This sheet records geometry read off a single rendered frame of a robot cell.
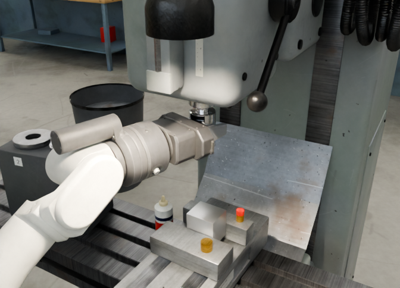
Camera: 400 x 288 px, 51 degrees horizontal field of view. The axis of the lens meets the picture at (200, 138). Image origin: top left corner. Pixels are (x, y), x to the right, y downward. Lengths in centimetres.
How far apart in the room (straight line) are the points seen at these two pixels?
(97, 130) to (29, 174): 45
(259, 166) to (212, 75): 56
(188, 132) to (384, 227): 219
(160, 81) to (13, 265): 30
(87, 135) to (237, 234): 39
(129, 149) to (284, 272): 46
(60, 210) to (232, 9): 34
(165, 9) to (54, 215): 29
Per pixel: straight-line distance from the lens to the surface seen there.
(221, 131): 73
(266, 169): 112
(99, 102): 302
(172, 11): 42
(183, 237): 82
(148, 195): 284
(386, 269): 246
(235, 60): 59
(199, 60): 60
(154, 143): 63
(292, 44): 75
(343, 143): 107
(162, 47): 58
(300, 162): 109
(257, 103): 59
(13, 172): 106
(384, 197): 304
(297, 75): 105
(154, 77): 60
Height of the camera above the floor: 154
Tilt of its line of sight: 25 degrees down
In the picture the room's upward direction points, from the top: straight up
